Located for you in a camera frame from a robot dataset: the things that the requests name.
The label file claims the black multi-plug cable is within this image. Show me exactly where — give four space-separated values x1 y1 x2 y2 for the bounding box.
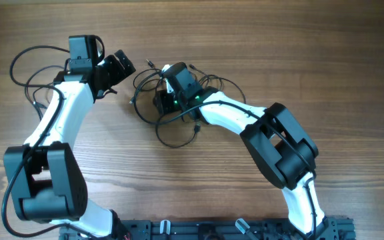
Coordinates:
129 59 247 149

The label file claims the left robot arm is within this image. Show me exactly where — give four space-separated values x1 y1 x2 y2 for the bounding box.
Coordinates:
1 35 135 239

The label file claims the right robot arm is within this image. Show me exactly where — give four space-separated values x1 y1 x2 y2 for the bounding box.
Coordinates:
155 62 325 239

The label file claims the left camera black cable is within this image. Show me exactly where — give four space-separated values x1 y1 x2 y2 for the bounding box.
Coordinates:
1 35 106 239

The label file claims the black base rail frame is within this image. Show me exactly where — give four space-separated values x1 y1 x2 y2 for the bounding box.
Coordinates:
58 218 356 240

